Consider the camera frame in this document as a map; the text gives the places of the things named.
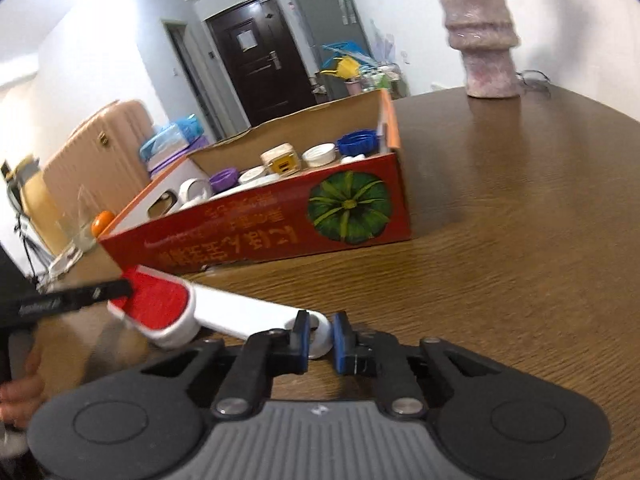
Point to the white red lint brush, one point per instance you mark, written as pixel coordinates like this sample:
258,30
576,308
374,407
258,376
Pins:
225,312

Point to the blue plastic rack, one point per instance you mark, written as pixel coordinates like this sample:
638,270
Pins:
347,50

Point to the side doorway frame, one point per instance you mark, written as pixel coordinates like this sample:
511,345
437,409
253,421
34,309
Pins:
192,85

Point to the blue plastic pack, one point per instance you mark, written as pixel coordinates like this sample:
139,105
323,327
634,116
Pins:
170,137

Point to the yellow watering can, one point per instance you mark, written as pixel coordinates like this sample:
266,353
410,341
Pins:
342,69

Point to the orange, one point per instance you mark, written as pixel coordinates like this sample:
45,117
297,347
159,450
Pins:
102,222

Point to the flat white lid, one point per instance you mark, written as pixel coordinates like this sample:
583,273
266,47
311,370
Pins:
354,158

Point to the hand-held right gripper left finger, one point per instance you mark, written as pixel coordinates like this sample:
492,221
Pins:
300,342

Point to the yellow thermos jug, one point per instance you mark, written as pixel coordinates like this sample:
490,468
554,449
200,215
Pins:
27,200

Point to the cluster of small bottles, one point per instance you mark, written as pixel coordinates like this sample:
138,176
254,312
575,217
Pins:
382,80

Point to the red cardboard box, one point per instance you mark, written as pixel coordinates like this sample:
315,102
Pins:
250,230

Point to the grey refrigerator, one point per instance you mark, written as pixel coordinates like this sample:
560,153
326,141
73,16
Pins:
330,20

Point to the beige yellow power bank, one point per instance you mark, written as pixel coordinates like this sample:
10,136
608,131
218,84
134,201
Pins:
282,160

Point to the person's left hand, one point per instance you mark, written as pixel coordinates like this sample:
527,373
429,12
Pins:
22,395

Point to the clear glass cup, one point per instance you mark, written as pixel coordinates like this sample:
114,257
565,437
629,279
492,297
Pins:
80,225

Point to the wall outlet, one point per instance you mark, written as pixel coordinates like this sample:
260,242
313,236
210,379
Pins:
404,55

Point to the pink suitcase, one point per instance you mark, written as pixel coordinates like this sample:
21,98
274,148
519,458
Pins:
100,160

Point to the dark brown door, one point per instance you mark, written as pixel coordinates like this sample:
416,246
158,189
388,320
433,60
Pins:
255,55

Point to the eyeglasses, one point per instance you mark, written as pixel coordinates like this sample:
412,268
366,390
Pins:
534,82

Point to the pink textured vase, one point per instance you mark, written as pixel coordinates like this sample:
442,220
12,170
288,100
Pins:
482,45

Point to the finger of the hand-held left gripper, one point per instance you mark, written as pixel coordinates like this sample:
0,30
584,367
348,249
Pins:
107,291

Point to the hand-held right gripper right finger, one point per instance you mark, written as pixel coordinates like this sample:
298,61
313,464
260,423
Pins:
341,344

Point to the purple white pack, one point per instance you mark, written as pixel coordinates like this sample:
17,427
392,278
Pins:
167,162

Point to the pink pot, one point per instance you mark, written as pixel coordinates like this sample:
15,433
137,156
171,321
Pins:
353,87

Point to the purple lid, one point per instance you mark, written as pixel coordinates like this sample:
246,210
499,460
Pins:
223,180

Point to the small white lid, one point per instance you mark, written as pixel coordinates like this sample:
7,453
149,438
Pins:
252,175

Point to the blue lid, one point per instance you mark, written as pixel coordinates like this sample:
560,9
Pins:
356,143

